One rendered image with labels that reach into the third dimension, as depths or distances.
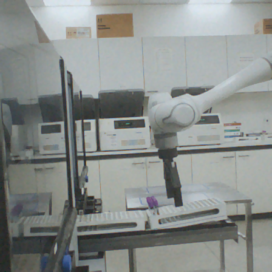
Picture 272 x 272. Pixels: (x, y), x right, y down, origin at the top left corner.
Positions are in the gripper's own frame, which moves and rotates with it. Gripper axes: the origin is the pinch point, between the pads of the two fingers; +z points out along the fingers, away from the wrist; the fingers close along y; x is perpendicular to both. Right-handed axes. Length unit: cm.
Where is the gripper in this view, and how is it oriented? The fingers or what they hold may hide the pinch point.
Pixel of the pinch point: (174, 199)
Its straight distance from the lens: 129.1
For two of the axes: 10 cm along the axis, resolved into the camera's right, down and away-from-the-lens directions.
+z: 1.5, 9.9, 0.6
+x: -9.8, 1.5, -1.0
